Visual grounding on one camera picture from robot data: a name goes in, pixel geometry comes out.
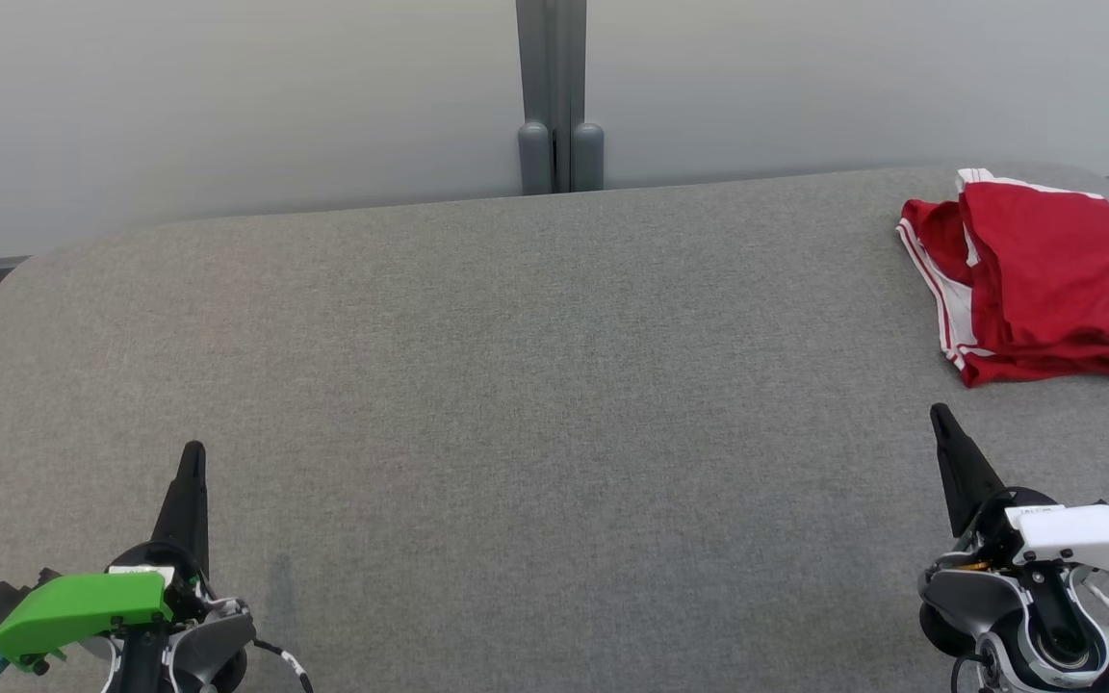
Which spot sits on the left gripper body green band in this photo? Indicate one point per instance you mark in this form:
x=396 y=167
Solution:
x=83 y=606

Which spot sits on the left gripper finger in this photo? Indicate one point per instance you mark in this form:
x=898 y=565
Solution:
x=187 y=510

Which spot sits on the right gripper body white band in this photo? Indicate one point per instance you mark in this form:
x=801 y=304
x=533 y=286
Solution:
x=1084 y=539

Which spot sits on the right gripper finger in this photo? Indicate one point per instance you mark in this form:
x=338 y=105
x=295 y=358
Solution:
x=964 y=481

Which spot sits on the red lettered garment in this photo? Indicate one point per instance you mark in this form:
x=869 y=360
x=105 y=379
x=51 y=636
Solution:
x=935 y=241

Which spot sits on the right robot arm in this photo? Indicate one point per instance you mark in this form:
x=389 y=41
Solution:
x=968 y=592

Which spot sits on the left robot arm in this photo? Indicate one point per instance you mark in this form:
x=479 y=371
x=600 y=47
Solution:
x=218 y=635

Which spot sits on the grey partition post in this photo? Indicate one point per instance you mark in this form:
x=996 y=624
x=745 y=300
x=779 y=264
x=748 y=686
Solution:
x=559 y=96

